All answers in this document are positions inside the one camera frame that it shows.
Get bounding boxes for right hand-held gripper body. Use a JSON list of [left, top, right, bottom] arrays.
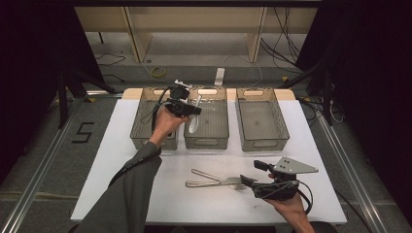
[[252, 156, 320, 201]]

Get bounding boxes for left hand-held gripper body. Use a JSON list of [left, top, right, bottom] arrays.
[[164, 80, 192, 118]]

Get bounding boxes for white ceramic spoon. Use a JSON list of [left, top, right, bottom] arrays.
[[188, 94, 203, 134]]

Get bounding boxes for grey translucent plastic bin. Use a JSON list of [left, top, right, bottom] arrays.
[[183, 86, 230, 150], [129, 86, 180, 150], [235, 86, 291, 152]]

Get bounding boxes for metal tongs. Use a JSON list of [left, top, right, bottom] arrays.
[[191, 168, 248, 191]]

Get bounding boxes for person's right hand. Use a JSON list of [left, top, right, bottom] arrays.
[[263, 192, 311, 225]]

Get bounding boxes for person's left hand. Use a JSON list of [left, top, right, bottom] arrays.
[[148, 106, 190, 149]]

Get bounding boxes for white power strip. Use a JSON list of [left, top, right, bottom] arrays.
[[214, 67, 225, 86]]

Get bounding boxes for white table cover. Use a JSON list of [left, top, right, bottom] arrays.
[[70, 97, 348, 225]]

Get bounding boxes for beige wooden shelf unit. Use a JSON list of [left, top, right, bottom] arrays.
[[74, 6, 319, 64]]

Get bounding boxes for black metal stand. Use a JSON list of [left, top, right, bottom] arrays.
[[56, 67, 119, 130], [278, 61, 335, 127]]

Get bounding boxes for black curtain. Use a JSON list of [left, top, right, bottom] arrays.
[[0, 0, 105, 183], [295, 0, 412, 224]]

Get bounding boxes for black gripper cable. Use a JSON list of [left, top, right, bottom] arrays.
[[252, 179, 315, 216], [150, 85, 178, 134]]

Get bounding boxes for yellow cable coil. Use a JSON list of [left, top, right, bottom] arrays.
[[151, 66, 168, 79]]

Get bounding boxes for thin black floor cable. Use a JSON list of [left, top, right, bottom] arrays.
[[102, 73, 126, 83], [95, 52, 126, 66]]

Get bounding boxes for metal floor rail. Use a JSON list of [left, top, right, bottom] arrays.
[[0, 96, 87, 233], [315, 115, 390, 233]]

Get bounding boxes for thick black floor cable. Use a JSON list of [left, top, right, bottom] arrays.
[[334, 189, 372, 233]]

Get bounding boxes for tangled floor cables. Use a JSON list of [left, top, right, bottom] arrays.
[[299, 96, 345, 128]]

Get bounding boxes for white power cable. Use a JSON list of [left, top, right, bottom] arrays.
[[223, 52, 264, 88]]

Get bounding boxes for black cable bundle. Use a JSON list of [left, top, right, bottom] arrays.
[[260, 6, 312, 74]]

